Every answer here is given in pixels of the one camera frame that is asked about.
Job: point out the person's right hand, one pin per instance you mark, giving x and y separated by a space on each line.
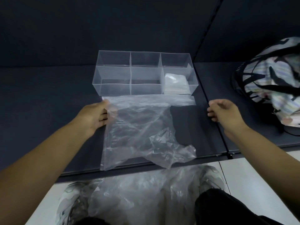
228 117

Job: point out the person's left hand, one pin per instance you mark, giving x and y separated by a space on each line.
93 117

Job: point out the clear three-compartment plastic box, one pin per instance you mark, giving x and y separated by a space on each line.
112 74

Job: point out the pile of plastic bags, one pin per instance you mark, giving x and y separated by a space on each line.
140 196

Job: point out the person's left forearm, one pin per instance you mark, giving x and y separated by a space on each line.
37 171

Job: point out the person's right forearm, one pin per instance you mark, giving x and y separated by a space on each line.
269 166

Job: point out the black white striped tote bag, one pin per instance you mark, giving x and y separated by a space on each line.
264 79

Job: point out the black trousers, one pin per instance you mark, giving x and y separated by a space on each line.
225 208

